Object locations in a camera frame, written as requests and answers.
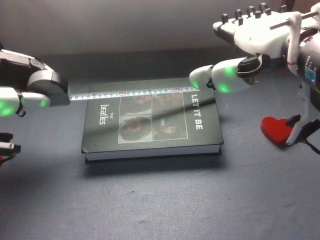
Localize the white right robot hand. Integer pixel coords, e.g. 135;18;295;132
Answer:
188;2;301;95

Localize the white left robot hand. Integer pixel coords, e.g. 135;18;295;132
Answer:
0;48;55;118

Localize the grey tape measure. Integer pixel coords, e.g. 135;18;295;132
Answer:
26;70;200;108

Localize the black Beatles book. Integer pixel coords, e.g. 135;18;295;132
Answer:
81;77;225;165

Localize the red heart block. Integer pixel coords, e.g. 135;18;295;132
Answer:
260;116;297;148

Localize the grey table cloth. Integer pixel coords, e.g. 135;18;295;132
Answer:
0;47;320;240

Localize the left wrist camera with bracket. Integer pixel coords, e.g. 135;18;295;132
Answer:
0;132;22;163

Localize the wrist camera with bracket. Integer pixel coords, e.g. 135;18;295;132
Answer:
0;132;22;163
284;113;320;148

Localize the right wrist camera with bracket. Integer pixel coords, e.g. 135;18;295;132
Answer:
284;113;320;148

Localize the black camera cable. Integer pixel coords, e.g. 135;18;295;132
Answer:
303;140;320;157

